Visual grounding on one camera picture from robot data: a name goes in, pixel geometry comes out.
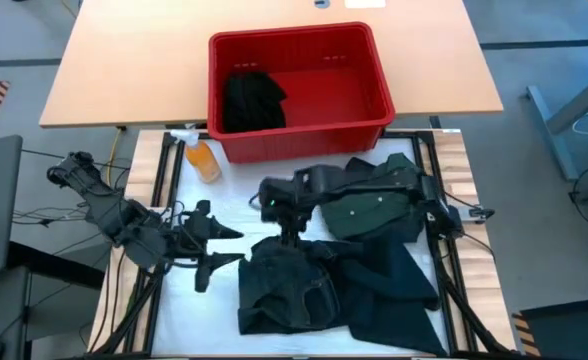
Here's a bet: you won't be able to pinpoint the light wood desk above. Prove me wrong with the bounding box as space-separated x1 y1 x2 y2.
38 0 505 130

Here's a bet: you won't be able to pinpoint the white paper sheet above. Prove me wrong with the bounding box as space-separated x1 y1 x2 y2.
343 0 388 10

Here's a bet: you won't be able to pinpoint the dark blue jeans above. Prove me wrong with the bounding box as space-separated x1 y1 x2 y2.
237 229 451 358

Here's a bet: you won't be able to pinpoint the orange spray bottle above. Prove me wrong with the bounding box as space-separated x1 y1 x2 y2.
169 128 224 185

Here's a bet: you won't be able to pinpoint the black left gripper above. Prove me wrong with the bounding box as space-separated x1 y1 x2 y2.
160 199 247 294

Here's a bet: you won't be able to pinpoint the yellow floor cable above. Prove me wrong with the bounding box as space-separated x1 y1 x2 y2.
105 126 124 185

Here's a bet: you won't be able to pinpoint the black garment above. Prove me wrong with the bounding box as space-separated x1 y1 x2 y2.
222 71 289 134

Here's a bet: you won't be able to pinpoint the silver metal bracket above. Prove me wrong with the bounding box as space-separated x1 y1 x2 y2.
452 205 496 224

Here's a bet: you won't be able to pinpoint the dark grey shorts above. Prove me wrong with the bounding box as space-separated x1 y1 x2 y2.
344 156 428 247

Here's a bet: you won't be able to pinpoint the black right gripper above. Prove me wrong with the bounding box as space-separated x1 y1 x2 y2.
259 176 321 248

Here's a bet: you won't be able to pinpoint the red plastic laundry bin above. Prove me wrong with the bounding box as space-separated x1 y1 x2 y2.
207 21 397 165

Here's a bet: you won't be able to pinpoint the dark green button shirt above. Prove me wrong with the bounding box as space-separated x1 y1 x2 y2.
320 152 425 242

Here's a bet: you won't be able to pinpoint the thin black floor cable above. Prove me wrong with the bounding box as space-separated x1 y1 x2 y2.
21 148 131 172

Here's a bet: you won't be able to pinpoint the grey metal table leg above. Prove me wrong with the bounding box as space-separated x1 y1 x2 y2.
525 63 588 182

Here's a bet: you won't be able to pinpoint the black aluminium table frame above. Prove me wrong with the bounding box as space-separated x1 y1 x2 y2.
89 130 514 360

